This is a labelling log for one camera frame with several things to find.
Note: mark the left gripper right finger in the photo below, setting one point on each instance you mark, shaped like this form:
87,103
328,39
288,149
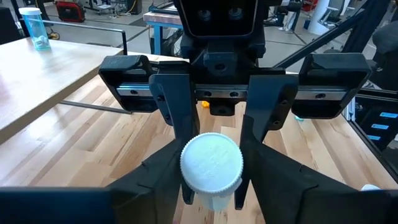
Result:
289,193

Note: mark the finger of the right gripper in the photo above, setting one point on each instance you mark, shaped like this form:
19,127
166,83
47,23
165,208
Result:
270,99
177,99

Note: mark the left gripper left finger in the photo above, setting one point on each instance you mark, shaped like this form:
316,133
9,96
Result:
149,193

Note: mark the teal translucent pill bottle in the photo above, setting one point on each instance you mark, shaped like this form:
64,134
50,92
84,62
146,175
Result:
35,31
299,118
211,161

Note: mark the blue legged wooden table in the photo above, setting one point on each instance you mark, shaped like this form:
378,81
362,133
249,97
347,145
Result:
158,40

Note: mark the black box blue lights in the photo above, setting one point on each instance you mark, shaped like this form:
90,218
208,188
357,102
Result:
385,133

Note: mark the red black equipment case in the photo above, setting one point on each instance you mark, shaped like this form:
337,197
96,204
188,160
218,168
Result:
70,12

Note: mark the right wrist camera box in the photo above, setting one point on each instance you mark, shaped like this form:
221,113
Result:
217,18

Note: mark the wooden shelf black metal frame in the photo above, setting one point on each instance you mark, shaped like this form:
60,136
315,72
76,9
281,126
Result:
46,77

